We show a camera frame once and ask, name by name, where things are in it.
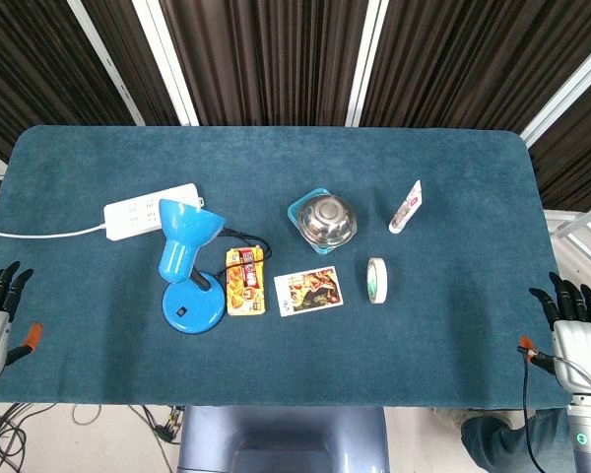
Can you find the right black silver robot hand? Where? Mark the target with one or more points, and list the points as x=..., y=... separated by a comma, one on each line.
x=581, y=345

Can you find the blue desk lamp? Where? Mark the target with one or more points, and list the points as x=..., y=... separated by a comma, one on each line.
x=182, y=256

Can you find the white metal rack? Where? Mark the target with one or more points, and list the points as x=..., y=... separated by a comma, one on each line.
x=581, y=236

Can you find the blue table mat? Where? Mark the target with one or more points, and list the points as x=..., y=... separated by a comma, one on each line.
x=423, y=355

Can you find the white power strip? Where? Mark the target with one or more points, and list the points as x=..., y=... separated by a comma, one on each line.
x=128, y=217

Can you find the dark brown pleated curtain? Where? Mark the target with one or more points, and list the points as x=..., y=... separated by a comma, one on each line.
x=128, y=49
x=463, y=59
x=581, y=157
x=29, y=59
x=266, y=59

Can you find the white tape roll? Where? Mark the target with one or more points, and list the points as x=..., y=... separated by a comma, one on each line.
x=381, y=281

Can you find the white patterned tube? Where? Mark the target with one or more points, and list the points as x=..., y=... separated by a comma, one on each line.
x=405, y=209

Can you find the yellow snack pack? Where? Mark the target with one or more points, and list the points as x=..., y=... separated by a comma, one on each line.
x=246, y=295

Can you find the printed picture card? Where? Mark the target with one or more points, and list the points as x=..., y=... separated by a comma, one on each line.
x=310, y=290

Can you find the stainless steel bowl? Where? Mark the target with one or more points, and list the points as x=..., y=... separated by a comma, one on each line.
x=327, y=219

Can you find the blue robot torso base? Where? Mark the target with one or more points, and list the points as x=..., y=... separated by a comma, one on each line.
x=285, y=438

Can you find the clear container teal rim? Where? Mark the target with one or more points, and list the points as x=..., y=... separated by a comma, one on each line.
x=293, y=213

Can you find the white frame post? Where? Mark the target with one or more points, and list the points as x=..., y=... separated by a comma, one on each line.
x=108, y=64
x=364, y=64
x=566, y=93
x=167, y=64

